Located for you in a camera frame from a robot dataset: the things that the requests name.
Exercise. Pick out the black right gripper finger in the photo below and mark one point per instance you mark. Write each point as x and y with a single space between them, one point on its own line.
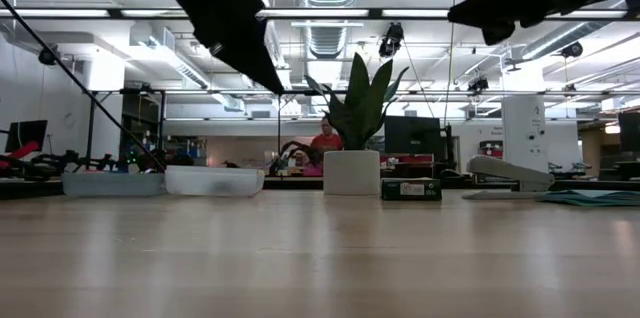
490 8

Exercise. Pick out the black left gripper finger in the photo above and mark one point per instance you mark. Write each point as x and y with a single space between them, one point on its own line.
260 63

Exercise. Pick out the clear plastic storage box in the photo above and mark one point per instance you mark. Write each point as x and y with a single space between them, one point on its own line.
215 183

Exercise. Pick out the yellow green crayon box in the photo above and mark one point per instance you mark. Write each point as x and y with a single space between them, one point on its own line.
395 190

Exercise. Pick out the teal cloth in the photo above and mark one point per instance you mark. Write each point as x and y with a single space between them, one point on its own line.
590 199

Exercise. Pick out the black background robot arm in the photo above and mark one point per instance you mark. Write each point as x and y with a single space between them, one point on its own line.
300 145

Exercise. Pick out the person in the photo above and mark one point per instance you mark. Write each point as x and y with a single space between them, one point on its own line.
327 143

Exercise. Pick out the green succulent plant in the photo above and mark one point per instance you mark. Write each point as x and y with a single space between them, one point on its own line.
360 108

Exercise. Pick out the black overhead beam with lights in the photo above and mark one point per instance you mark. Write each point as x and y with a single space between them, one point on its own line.
114 13

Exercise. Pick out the white pillar with outlets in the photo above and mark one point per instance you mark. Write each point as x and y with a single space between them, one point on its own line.
525 128

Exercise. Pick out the black shelf rack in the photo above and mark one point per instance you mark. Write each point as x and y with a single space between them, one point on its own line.
142 123

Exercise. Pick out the black computer monitor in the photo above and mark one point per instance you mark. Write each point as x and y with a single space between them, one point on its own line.
630 133
27 136
412 135

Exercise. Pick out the grey stapler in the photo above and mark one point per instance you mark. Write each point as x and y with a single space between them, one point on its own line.
500 168

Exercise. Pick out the red background tool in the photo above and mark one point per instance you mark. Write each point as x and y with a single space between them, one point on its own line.
22 150

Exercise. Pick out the black hanging ceiling camera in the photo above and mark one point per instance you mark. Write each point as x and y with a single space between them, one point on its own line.
571 49
477 84
391 38
47 55

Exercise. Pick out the black background gantry frame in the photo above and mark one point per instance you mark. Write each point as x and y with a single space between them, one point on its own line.
91 128

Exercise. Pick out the black aluminium table frame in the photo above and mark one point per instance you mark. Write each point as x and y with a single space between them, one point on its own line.
600 185

